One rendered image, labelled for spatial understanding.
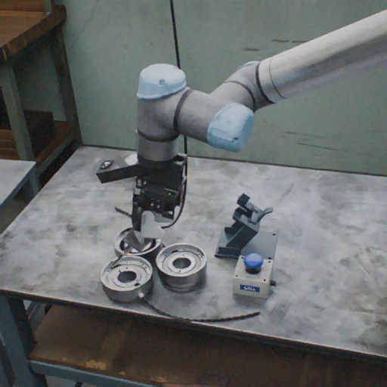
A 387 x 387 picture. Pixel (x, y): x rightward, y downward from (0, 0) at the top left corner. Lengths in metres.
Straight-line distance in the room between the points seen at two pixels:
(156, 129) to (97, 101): 2.12
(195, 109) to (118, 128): 2.19
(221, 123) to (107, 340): 0.75
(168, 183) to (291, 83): 0.28
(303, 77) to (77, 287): 0.63
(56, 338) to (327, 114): 1.73
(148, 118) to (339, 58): 0.31
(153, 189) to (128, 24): 1.85
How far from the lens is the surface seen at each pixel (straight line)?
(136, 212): 1.06
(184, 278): 1.18
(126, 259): 1.24
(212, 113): 0.90
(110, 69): 2.95
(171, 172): 1.02
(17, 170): 1.94
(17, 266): 1.34
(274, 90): 0.97
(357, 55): 0.91
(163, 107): 0.93
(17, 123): 2.68
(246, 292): 1.18
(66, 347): 1.48
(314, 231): 1.36
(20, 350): 1.47
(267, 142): 2.88
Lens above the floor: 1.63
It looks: 34 degrees down
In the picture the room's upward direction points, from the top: 3 degrees counter-clockwise
